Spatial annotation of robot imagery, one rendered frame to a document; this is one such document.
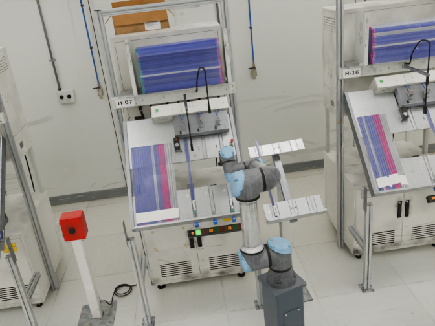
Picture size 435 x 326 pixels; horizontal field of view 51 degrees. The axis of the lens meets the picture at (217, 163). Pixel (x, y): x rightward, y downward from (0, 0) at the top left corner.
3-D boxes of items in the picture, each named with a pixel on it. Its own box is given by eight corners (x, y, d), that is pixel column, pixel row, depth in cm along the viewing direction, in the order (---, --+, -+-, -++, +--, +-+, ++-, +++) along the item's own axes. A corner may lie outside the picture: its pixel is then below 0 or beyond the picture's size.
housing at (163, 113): (228, 118, 296) (229, 107, 283) (154, 127, 294) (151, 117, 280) (226, 107, 299) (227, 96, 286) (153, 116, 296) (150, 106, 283)
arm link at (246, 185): (272, 272, 222) (265, 172, 200) (243, 279, 220) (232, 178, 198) (265, 258, 233) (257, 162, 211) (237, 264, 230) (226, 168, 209)
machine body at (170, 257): (250, 278, 322) (243, 202, 297) (153, 293, 318) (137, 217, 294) (237, 231, 381) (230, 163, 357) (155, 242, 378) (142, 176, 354)
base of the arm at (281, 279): (301, 282, 228) (301, 266, 224) (276, 292, 223) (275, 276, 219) (285, 266, 241) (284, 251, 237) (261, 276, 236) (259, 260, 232)
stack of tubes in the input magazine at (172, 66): (223, 83, 280) (219, 39, 269) (142, 94, 277) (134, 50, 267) (221, 79, 291) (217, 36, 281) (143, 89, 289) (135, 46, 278)
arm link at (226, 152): (221, 160, 240) (218, 145, 241) (221, 164, 251) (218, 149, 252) (236, 158, 241) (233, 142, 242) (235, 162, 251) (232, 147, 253)
